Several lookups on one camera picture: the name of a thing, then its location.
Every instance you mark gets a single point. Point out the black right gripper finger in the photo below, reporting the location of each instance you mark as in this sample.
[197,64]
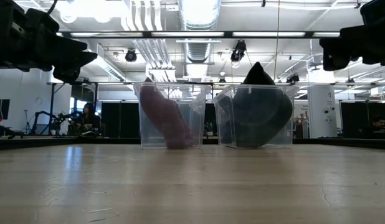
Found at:
[339,49]
[335,64]

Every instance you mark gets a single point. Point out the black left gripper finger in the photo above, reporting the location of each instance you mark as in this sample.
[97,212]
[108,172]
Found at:
[75,54]
[68,74]

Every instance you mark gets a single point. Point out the faded red cap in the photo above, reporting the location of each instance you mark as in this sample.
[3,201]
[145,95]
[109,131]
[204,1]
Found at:
[166,118]

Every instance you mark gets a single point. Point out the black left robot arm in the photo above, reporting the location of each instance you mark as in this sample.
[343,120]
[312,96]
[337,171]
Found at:
[2,37]

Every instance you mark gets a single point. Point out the black background robot arm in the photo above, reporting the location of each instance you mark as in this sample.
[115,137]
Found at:
[55,118]

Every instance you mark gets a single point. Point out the white cylindrical pillar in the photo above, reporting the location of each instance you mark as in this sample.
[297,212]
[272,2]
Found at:
[321,109]

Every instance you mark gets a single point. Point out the person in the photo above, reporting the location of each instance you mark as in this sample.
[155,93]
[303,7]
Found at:
[88,119]
[379,124]

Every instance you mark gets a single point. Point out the black ceiling spotlight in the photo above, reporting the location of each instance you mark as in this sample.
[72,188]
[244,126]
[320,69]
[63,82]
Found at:
[238,51]
[131,56]

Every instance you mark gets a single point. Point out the clear plastic bin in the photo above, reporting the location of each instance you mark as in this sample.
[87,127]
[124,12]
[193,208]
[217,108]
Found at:
[289,137]
[198,130]

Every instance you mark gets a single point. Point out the small potted plant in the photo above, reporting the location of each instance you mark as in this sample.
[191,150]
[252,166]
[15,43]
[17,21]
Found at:
[211,127]

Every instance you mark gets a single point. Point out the dark wall monitor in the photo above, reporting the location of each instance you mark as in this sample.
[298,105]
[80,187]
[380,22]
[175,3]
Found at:
[1,110]

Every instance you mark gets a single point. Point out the silver ceiling air duct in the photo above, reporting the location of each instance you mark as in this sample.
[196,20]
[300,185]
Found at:
[198,18]

